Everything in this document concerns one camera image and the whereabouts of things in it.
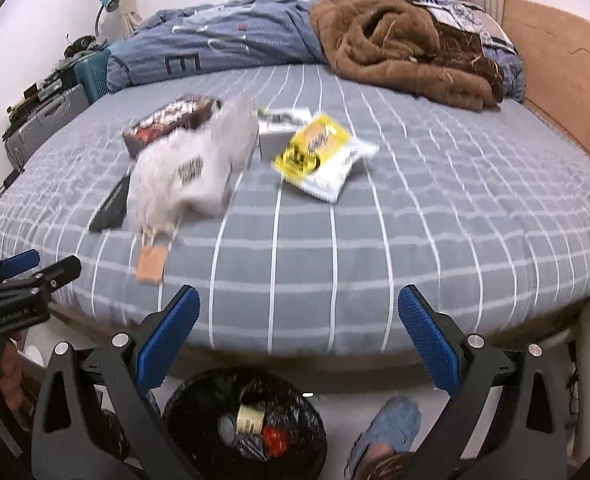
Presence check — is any dark snack box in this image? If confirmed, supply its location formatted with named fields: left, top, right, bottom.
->
left=122, top=94, right=224, bottom=159

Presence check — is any person's left hand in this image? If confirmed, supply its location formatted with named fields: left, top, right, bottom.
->
left=0, top=330, right=26, bottom=412

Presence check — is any grey checked bed sheet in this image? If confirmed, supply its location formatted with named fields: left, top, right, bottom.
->
left=0, top=62, right=590, bottom=356

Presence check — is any red wrapper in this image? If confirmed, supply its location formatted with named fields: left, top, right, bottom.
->
left=262, top=427, right=289, bottom=457

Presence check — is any patterned pillow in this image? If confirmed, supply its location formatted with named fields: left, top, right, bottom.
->
left=410, top=0, right=522, bottom=57

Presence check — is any blue slipper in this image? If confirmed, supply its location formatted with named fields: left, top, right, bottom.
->
left=345, top=395, right=422, bottom=480

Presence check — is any yellow snack packet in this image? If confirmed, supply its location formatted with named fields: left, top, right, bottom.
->
left=273, top=113, right=380, bottom=205

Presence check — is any teal plastic basket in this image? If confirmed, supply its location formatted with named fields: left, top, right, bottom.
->
left=72, top=50, right=114, bottom=107

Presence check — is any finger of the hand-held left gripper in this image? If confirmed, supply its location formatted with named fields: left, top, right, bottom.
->
left=27, top=255, right=82, bottom=292
left=0, top=249, right=42, bottom=278

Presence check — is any teal desk lamp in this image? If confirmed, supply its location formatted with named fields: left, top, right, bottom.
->
left=94, top=0, right=122, bottom=37

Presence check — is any blue printed duvet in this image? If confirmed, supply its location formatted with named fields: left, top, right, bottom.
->
left=106, top=0, right=336, bottom=95

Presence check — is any white plastic bag dark label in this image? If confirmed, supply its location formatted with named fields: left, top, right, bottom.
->
left=126, top=100, right=260, bottom=237

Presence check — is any wooden bed frame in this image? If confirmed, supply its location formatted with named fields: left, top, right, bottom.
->
left=50, top=305, right=590, bottom=378

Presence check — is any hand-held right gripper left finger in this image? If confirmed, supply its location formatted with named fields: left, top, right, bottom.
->
left=31, top=285, right=202, bottom=480

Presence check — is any orange paper tag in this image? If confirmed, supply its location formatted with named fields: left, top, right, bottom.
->
left=136, top=244, right=169, bottom=286

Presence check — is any orange headboard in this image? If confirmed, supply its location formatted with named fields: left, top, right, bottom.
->
left=500, top=0, right=590, bottom=187

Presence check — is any black trash bin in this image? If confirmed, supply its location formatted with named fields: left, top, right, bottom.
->
left=161, top=367, right=329, bottom=480

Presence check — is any small white box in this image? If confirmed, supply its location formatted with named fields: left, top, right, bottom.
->
left=256, top=107, right=312, bottom=162

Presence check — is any grey plastic case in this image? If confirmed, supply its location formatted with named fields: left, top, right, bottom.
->
left=2, top=84, right=94, bottom=172

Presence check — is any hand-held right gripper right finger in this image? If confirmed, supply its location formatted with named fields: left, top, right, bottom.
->
left=397, top=284, right=568, bottom=480

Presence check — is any cream label can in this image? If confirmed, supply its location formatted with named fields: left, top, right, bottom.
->
left=236, top=404, right=266, bottom=435

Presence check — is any black remote control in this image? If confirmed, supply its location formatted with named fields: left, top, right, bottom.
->
left=89, top=175, right=132, bottom=234

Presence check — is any brown fleece blanket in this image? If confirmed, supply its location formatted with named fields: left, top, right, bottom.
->
left=309, top=0, right=506, bottom=112

